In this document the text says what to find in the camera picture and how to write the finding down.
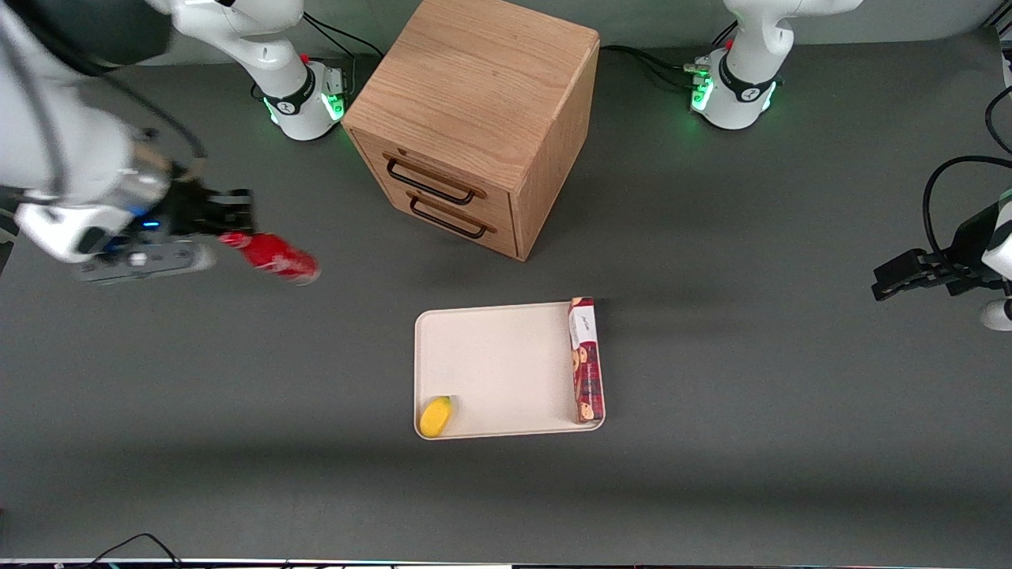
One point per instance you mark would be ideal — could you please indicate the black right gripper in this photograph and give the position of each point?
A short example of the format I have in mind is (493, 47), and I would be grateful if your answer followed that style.
(187, 209)

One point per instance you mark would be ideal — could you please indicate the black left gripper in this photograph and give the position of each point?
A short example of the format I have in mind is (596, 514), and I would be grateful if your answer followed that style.
(964, 247)

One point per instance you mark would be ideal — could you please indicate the red coke bottle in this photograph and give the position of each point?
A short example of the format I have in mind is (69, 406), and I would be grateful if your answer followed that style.
(277, 257)

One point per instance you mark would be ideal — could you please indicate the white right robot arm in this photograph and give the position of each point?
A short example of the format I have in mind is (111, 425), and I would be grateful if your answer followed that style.
(71, 134)

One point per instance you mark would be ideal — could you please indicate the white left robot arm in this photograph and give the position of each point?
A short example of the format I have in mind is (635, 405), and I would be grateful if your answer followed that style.
(747, 71)

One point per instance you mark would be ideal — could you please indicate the beige plastic tray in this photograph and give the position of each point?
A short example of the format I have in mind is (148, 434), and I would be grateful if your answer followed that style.
(506, 371)

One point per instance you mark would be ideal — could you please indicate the wooden drawer cabinet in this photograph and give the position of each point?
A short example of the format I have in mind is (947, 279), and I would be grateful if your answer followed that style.
(474, 103)

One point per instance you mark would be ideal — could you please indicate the yellow lemon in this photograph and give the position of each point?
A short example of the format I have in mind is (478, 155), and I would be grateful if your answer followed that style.
(436, 416)

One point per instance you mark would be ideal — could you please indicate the red cookie box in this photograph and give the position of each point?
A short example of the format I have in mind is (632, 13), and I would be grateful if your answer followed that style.
(587, 363)

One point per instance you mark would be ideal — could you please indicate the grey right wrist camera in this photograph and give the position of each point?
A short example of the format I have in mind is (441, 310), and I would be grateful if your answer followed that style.
(146, 261)

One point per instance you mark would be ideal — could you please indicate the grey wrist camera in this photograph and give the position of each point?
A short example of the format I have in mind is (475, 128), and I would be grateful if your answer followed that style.
(998, 314)
(146, 261)

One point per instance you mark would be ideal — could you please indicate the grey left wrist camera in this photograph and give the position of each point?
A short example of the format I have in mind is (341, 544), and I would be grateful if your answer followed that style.
(998, 314)

